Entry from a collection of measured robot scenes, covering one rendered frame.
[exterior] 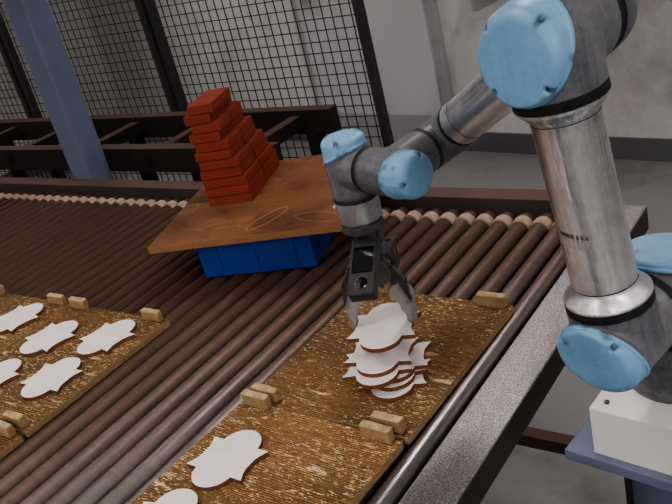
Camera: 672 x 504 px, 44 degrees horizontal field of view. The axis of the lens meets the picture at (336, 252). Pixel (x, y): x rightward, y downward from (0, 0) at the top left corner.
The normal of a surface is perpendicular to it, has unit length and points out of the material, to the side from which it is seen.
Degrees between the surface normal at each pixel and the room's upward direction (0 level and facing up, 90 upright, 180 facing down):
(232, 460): 0
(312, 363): 0
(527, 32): 88
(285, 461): 0
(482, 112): 111
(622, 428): 90
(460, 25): 90
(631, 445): 90
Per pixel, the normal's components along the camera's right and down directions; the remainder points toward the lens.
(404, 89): -0.64, 0.47
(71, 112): 0.81, 0.07
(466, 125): -0.43, 0.76
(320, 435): -0.23, -0.88
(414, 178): 0.67, 0.17
